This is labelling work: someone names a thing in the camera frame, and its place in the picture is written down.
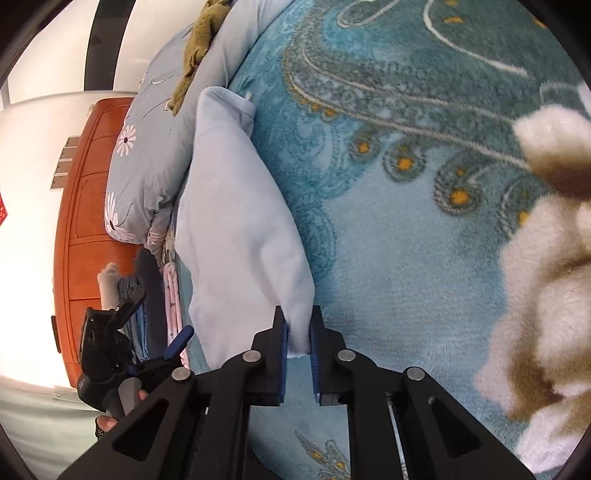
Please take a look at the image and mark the white wardrobe with black stripe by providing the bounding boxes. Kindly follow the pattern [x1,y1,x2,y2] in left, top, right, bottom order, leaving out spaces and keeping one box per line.
[7,0,204,109]

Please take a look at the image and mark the light blue floral duvet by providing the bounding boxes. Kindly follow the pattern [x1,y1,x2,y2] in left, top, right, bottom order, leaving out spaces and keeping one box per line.
[104,0,296,245]

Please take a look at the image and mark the light blue shirt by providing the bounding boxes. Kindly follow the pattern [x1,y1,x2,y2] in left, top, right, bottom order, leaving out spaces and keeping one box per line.
[174,86,317,370]

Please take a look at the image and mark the grey-blue folded garment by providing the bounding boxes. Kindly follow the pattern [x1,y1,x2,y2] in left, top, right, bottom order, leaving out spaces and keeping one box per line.
[117,274,148,363]

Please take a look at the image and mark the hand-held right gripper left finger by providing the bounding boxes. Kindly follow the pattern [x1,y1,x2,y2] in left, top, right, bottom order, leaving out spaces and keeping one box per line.
[55,305,291,480]

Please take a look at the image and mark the olive green knitted sweater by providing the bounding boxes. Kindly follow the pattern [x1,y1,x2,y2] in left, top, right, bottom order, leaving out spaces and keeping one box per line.
[166,0,232,116]

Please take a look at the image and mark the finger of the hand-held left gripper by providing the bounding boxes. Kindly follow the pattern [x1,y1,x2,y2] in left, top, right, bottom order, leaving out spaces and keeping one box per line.
[131,324,195,376]
[113,286,147,324]

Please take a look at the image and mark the person's left hand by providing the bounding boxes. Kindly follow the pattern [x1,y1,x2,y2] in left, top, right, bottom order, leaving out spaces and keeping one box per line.
[93,389,149,441]

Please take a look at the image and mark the orange wooden headboard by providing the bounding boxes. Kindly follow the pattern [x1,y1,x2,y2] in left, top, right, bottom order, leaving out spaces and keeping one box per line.
[52,97,171,402]

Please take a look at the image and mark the white brown plush cloth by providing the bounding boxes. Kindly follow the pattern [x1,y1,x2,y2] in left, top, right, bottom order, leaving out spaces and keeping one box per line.
[475,83,591,474]

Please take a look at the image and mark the teal floral plush blanket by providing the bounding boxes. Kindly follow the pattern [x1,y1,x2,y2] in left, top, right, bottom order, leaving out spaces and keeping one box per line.
[161,0,591,480]

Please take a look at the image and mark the white fluffy folded garment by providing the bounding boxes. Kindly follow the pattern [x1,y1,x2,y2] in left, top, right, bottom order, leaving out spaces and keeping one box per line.
[97,262,122,311]

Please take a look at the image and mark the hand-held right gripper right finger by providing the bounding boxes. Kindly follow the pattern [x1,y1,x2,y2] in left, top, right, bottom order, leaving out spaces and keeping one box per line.
[308,305,536,480]

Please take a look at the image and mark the pink folded garment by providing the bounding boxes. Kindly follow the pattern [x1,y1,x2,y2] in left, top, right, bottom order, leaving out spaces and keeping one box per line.
[161,262,190,370]

